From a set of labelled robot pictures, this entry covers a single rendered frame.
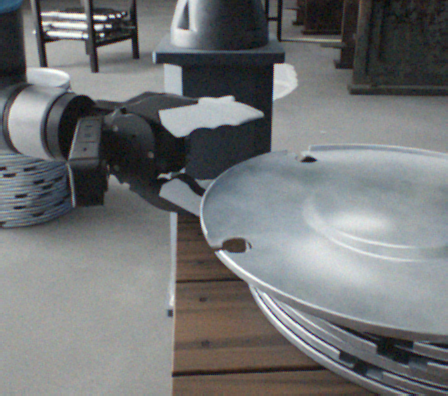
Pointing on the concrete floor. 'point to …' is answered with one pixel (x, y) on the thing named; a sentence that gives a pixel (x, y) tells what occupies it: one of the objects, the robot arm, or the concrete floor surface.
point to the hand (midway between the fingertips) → (246, 169)
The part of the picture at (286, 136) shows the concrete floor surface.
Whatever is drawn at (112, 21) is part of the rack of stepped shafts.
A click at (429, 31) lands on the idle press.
